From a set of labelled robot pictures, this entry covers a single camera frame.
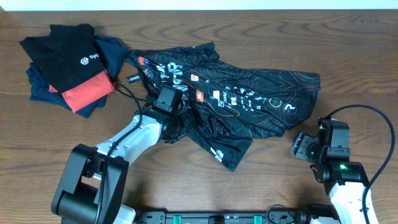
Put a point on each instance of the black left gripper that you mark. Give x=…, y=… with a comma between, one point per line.
x=189, y=121

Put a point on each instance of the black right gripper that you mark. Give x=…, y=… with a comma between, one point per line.
x=301, y=145

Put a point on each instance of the black printed cycling jersey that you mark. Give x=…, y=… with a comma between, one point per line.
x=231, y=106

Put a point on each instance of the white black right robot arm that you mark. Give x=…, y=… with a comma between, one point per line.
x=344, y=181

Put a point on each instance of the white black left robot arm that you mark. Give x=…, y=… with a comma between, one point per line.
x=93, y=181

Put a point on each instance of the red folded shirt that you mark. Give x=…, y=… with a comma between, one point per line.
x=91, y=90

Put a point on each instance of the navy folded shirt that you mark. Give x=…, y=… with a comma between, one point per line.
x=112, y=54

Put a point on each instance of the black folded polo shirt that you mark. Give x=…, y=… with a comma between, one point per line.
x=66, y=57

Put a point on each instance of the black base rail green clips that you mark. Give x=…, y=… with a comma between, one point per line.
x=276, y=214

